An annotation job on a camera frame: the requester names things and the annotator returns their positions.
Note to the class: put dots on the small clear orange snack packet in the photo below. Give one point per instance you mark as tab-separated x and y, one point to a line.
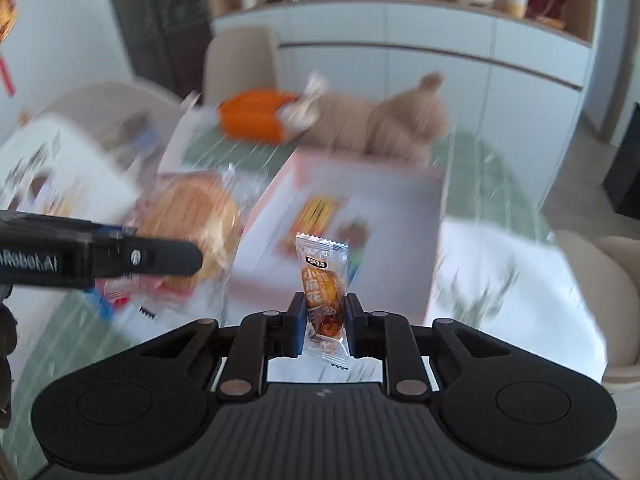
322	280

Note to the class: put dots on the yellow red snack packet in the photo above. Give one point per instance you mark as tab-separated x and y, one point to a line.
315	217

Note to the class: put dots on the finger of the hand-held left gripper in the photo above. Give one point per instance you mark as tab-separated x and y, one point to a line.
160	258

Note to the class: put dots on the white sideboard cabinet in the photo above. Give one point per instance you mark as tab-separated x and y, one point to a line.
400	45

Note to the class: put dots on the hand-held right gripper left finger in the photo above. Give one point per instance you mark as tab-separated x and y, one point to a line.
298	325

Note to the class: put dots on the round bread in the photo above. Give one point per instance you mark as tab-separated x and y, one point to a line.
190	215

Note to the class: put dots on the green checked tablecloth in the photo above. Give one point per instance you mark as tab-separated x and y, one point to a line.
480	180

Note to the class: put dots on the pink cardboard box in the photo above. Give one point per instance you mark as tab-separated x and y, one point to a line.
390	210

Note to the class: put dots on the orange pouch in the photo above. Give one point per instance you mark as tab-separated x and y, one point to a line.
252	115

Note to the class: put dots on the beige chair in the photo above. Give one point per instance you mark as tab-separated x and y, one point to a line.
605	290
242	65

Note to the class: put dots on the black furniture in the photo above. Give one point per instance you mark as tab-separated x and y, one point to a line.
625	165

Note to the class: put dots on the person's left hand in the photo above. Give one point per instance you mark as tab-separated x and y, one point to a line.
5	340

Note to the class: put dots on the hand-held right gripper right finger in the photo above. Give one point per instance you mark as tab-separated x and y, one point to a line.
352	325

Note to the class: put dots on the brown snack packet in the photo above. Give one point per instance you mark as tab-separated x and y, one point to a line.
357	237

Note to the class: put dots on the brown plush toy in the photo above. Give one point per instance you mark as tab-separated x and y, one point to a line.
385	120

